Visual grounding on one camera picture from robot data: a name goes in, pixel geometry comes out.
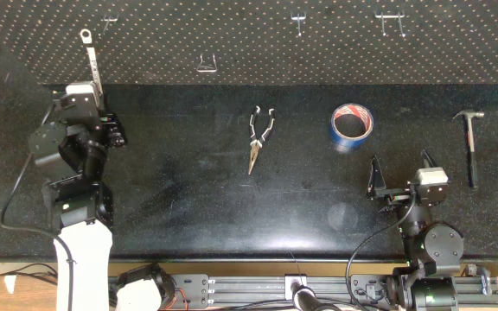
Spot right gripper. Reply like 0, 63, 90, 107
365, 149, 438, 213

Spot roll of blue tape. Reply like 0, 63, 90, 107
329, 102, 374, 153

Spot hammer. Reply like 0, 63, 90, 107
452, 109, 486, 190

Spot pliers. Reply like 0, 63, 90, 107
247, 105, 276, 176

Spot wrench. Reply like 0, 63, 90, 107
79, 28, 105, 98

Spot black pegboard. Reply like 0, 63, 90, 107
0, 0, 498, 86

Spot metal hook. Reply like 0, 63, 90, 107
373, 11, 406, 39
101, 14, 120, 38
290, 11, 307, 38
195, 53, 219, 73

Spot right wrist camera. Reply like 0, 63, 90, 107
411, 167, 450, 206

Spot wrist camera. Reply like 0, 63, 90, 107
61, 81, 103, 121
411, 167, 450, 206

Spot black cable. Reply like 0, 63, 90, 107
344, 192, 418, 311
0, 101, 76, 311

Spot mounting rail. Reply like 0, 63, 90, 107
108, 263, 498, 311

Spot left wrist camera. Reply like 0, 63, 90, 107
61, 81, 103, 121

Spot thin black wire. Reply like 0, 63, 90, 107
0, 262, 59, 287

